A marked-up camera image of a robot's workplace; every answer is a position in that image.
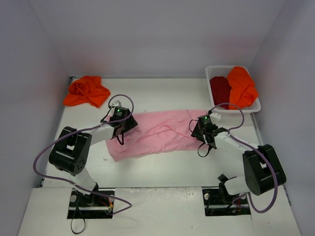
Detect white plastic basket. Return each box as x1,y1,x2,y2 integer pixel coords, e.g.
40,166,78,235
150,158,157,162
205,65,261,113

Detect orange t shirt in basket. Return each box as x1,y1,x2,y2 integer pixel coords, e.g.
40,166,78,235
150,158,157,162
227,66,259,109

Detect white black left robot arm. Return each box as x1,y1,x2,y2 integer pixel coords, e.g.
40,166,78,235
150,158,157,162
49,106,138,207

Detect orange t shirt on table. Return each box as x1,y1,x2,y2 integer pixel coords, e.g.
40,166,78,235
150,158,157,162
63,76,111,108

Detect dark red t shirt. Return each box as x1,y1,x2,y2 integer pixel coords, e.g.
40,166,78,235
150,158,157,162
210,76,231,110

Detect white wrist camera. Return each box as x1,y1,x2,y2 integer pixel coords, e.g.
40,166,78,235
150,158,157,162
112,100,122,107
208,111,221,122

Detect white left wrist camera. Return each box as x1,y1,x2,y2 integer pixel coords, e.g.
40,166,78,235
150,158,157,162
112,100,122,107

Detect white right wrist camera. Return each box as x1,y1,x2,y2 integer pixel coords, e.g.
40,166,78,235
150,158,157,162
208,111,221,122

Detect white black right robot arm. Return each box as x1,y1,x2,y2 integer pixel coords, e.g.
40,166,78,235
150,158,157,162
191,115,286,209

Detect pink t shirt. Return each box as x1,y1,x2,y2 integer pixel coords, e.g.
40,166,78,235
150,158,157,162
106,110,206,162

